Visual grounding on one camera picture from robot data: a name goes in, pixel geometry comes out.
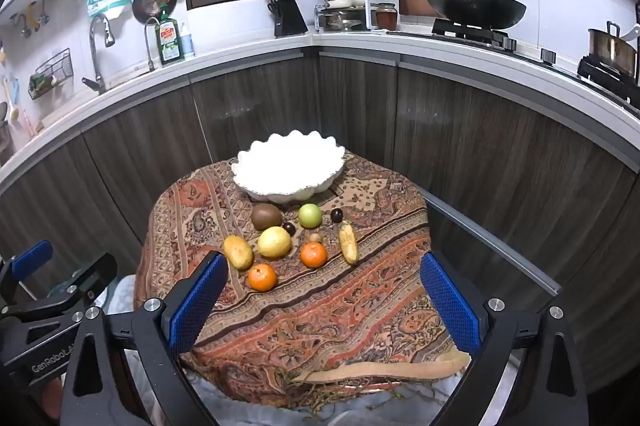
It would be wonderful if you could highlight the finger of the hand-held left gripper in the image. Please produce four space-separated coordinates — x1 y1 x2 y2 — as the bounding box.
0 240 54 307
49 253 119 308

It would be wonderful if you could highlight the small yellow banana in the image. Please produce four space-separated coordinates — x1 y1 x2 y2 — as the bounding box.
339 223 360 265

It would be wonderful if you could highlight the yellow lemon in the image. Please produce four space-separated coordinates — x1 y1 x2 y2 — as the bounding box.
257 226 292 258

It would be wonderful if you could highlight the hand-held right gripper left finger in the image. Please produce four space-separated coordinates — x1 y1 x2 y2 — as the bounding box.
60 251 231 426

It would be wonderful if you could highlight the wood-grain kitchen base cabinet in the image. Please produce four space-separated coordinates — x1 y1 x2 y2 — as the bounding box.
0 44 640 426

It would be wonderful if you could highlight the steel pot with handle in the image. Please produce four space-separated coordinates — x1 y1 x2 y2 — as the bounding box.
587 21 640 71

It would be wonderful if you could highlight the black gas stove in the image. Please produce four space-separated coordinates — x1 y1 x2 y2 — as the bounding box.
431 18 640 109

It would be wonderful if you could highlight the brown kiwi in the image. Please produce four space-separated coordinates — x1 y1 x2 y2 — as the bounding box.
251 203 283 231

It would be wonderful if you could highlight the green dish soap bottle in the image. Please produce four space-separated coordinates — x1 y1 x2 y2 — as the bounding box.
157 5 182 66

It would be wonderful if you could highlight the glass jar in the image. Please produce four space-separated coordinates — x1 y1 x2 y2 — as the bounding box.
375 3 399 30

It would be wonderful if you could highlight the black wok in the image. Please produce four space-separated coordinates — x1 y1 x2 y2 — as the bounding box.
424 0 528 32

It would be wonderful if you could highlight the thin chrome faucet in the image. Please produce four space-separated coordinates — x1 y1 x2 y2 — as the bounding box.
143 17 162 72

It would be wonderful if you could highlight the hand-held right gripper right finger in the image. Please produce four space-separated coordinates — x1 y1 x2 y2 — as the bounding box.
419 251 591 426

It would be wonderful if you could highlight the black wire basket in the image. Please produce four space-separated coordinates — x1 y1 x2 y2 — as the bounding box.
28 48 75 100

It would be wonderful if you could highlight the paisley patterned tablecloth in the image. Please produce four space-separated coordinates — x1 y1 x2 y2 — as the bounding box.
134 151 473 407

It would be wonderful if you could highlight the orange tangerine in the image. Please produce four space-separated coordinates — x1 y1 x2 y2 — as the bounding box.
300 242 329 268
248 263 278 292

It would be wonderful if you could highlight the grey metal rail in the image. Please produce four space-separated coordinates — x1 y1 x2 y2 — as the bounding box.
425 195 562 297

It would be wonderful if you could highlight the white scalloped bowl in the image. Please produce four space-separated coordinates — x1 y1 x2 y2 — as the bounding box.
230 131 347 203

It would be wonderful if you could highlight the white kitchen countertop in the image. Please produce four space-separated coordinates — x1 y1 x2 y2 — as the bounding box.
0 29 640 187

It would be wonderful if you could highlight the clear plastic bottle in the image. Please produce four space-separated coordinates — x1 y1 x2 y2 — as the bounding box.
178 22 196 60

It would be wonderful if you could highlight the steel pot under rack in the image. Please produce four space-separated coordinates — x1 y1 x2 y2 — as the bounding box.
317 9 366 32

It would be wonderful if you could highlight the tall chrome faucet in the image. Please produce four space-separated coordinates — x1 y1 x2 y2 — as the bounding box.
81 13 116 95

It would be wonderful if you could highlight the black knife block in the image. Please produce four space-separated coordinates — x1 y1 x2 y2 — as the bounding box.
261 0 309 38

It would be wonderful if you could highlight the yellow mango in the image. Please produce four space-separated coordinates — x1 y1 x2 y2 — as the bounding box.
223 235 254 270

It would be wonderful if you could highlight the green apple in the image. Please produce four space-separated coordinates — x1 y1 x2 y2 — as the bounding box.
298 203 322 228

